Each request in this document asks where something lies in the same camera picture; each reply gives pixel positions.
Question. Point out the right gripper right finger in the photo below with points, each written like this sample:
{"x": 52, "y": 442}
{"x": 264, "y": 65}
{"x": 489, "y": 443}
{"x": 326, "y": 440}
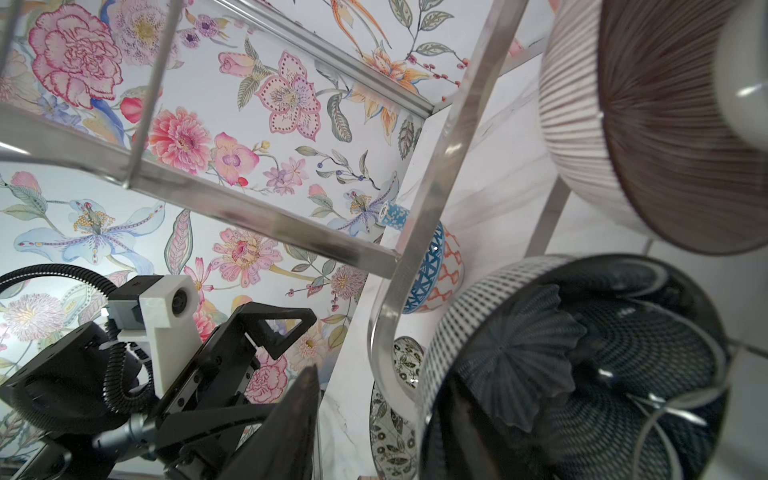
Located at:
{"x": 458, "y": 442}

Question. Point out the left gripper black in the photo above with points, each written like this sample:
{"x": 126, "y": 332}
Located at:
{"x": 200, "y": 423}

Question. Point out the dark petal pattern bowl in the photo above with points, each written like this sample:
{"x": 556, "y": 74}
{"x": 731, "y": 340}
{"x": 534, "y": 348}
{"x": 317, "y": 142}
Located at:
{"x": 588, "y": 367}

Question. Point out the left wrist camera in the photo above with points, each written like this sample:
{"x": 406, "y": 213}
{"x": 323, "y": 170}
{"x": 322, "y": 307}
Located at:
{"x": 157, "y": 313}

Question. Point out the blue patterned bowl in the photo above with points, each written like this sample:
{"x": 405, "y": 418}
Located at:
{"x": 440, "y": 274}

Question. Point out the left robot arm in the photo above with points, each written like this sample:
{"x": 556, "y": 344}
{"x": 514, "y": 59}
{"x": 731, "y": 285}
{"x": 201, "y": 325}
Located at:
{"x": 71, "y": 393}

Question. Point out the steel wire dish rack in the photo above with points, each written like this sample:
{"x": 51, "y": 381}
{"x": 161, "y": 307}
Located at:
{"x": 243, "y": 109}

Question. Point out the mint green bowl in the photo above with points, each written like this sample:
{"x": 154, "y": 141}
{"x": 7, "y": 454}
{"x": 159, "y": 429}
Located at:
{"x": 740, "y": 72}

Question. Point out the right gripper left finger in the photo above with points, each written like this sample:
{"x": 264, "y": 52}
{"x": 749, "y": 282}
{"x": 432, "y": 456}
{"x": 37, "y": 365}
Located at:
{"x": 283, "y": 446}

